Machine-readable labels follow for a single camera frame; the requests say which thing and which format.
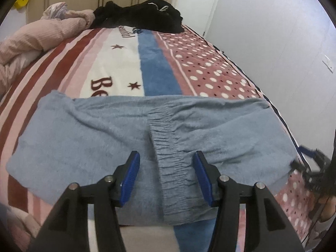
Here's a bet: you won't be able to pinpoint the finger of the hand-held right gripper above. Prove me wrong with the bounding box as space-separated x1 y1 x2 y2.
289 161 307 174
299 145 319 159

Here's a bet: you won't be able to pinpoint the black clothes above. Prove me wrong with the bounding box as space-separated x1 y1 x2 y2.
91 0 184 33

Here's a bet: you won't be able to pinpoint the white door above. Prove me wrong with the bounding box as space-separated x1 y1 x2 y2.
170 0 224 36

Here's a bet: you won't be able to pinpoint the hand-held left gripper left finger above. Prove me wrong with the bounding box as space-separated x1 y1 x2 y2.
28 151 141 252

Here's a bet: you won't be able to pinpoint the pink quilt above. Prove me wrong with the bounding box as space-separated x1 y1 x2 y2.
0 1 96 95

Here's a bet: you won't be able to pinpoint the blue-grey pants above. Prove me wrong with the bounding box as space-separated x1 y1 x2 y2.
6 90 298 225

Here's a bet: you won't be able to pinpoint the white wall switch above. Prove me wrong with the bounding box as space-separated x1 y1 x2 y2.
322 55 336 73

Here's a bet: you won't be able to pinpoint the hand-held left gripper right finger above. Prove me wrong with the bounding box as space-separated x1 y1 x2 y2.
193 151 306 252

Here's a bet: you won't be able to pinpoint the striped dotted printed blanket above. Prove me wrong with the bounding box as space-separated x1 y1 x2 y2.
0 24 326 252

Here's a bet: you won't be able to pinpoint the person's right forearm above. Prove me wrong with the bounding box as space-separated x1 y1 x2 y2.
306 197 336 250

